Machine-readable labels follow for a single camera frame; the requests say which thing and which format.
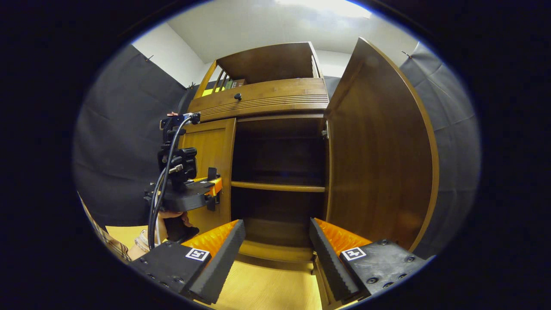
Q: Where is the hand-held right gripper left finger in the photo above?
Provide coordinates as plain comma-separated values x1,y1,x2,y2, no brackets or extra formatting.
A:
129,219,247,305

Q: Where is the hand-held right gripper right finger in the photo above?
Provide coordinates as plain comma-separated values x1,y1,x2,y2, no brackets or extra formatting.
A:
309,217,431,304

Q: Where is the wooden shoe cabinet door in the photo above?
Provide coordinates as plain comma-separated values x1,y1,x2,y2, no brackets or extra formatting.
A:
325,37,440,253
179,118,236,234

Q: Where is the wooden inner shelf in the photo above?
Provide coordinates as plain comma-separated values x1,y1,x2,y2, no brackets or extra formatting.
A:
231,181,326,192

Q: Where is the black backdrop cloth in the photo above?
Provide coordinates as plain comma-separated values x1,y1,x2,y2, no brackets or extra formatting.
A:
72,41,482,260

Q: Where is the black cable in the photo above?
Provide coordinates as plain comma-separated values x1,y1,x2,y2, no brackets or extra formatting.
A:
148,113,195,250

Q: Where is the beaded bracelet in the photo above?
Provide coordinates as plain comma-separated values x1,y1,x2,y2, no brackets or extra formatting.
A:
134,230,151,253

